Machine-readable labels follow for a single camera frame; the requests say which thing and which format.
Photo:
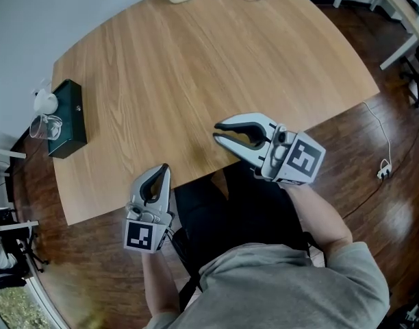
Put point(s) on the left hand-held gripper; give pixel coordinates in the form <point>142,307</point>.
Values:
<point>148,218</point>

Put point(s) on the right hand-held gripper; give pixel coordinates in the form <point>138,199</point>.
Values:
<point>291,156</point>

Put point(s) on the clear glass cup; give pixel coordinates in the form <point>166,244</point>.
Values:
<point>45,127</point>

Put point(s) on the person's right forearm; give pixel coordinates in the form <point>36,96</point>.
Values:
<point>319,214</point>

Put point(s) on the person's left forearm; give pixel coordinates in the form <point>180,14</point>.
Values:
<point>160,286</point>

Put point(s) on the person's black trousers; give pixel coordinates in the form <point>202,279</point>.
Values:
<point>243,211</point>

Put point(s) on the dark green box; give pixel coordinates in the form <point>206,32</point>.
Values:
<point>70,122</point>

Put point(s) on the white power strip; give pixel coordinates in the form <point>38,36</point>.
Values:
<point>384,170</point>

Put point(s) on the white shelf rack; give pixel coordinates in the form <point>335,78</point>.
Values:
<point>4,190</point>

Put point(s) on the person's grey shirt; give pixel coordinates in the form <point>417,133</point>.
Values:
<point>285,286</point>

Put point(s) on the white-legged wooden desk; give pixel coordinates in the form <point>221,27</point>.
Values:
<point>401,9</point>

